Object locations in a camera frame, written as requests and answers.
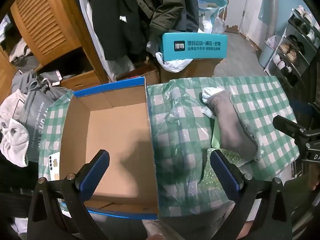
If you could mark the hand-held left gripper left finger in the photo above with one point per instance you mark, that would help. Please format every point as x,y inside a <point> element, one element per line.
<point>96,171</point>

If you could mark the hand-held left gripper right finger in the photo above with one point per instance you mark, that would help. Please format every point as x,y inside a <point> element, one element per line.
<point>225,172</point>

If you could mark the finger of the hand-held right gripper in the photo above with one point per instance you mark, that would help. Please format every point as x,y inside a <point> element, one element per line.
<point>303,111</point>
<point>287,127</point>

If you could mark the blue-rimmed cardboard box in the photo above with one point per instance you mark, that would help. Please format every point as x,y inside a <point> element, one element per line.
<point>112,130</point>

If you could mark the grey sock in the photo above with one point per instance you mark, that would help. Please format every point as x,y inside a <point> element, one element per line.
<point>232,125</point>

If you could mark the green checked tablecloth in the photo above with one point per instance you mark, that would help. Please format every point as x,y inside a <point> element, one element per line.
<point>262,100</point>

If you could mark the white smartphone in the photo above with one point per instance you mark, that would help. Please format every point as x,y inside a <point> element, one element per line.
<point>54,166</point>

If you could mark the group of assorted shoes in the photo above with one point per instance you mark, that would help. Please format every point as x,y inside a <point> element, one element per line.
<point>291,52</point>

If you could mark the pale blue bin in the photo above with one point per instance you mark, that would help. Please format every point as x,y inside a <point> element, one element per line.
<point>266,57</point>

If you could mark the white shoe rack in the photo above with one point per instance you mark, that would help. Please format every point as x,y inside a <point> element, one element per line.
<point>286,45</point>

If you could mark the small white bag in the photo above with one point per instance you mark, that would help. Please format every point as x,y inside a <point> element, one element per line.
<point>271,41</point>

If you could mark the white crumpled sock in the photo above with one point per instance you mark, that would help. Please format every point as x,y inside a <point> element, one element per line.
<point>208,93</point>

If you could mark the clear plastic bag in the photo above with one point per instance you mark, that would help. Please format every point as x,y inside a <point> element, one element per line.
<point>180,105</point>

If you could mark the dark cloth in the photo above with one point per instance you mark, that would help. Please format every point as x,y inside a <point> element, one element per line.
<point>15,185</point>

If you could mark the grey printed hoodie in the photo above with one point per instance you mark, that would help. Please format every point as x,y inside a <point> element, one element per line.
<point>35,115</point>

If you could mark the grey towel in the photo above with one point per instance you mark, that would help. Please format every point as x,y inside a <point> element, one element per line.
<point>12,135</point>

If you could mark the closed brown cardboard box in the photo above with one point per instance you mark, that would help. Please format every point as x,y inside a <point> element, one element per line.
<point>200,70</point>

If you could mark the open brown cardboard box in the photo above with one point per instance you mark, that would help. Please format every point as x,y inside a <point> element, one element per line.
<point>147,76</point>

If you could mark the white door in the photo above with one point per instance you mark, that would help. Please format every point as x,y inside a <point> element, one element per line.
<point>251,10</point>

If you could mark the teal shoe box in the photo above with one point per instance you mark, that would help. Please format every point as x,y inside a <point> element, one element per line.
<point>195,46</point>

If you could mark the blue and white plastic bag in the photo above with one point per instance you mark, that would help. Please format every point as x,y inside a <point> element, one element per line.
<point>210,12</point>

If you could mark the wooden wardrobe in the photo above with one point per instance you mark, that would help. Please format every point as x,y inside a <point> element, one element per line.
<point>82,35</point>

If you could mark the folded grey clothes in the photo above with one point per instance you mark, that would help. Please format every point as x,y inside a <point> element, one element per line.
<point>23,52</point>

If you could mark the dark navy hanging garment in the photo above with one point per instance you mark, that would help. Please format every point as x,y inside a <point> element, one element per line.
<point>192,5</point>

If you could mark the black hanging coat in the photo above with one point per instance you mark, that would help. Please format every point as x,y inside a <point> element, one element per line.
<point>117,17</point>

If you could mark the wooden louvred door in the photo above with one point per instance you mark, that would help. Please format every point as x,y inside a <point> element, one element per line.
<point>40,20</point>

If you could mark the white hanging garment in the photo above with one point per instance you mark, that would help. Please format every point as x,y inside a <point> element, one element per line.
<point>86,10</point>

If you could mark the olive hanging jacket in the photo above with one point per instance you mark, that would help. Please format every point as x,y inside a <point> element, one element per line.
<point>167,7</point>

